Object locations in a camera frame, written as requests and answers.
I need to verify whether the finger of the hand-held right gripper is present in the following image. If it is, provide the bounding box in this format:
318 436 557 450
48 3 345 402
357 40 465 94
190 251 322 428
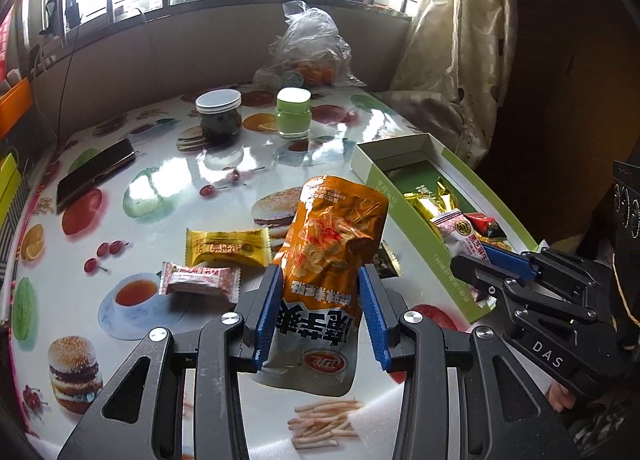
482 242 613 291
450 254 586 336

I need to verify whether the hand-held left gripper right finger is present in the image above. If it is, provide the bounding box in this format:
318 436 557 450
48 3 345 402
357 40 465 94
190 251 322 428
357 262 583 460

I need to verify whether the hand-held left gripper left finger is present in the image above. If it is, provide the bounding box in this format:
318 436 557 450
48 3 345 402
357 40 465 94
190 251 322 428
60 264 286 460

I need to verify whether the yellow peanut candy packet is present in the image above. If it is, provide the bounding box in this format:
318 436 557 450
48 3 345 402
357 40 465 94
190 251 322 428
185 227 272 268

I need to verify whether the orange snack packet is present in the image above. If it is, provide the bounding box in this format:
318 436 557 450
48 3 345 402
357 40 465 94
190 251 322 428
257 175 390 397

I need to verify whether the green cardboard box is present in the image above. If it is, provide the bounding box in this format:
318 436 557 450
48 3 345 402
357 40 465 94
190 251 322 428
350 134 538 323

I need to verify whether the person's right hand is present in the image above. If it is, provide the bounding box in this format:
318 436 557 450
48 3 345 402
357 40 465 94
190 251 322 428
547 384 577 413

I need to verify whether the white packet with gold emblem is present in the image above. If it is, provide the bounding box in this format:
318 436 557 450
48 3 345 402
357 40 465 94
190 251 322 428
431 210 493 261

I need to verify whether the pink white candy packet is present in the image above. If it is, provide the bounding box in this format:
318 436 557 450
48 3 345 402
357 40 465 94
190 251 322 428
159 261 242 305

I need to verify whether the gold foil snack packet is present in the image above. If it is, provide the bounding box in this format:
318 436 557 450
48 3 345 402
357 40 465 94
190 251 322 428
404 179 458 227

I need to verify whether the fruit print tablecloth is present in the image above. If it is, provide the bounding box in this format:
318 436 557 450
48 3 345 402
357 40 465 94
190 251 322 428
7 85 501 460

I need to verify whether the dark jar with silver lid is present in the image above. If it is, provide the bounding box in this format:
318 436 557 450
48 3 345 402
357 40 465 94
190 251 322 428
195 88 244 146

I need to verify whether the green jar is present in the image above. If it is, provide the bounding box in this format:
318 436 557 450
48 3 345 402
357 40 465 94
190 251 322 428
276 87 312 139

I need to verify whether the brown wooden wardrobe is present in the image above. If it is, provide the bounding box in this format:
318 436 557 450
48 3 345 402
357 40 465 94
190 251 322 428
500 0 640 221

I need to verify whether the cream patterned curtain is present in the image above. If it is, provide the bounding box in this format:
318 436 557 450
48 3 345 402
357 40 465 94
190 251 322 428
385 0 521 166

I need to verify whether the black smartphone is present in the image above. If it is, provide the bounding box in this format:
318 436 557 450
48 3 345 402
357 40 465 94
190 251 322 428
56 138 137 208

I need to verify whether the clear plastic bag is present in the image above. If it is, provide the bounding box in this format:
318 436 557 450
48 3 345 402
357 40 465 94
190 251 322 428
252 0 368 91

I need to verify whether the small green box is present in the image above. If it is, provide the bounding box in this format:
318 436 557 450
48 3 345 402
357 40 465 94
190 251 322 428
0 152 23 221

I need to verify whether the orange box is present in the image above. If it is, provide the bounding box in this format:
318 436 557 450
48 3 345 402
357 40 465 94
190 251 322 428
0 77 33 141

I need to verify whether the black charger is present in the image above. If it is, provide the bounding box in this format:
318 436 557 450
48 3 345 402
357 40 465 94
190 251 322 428
47 0 83 36

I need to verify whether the black cable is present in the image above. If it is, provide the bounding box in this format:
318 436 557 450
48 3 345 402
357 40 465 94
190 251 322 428
54 35 82 151

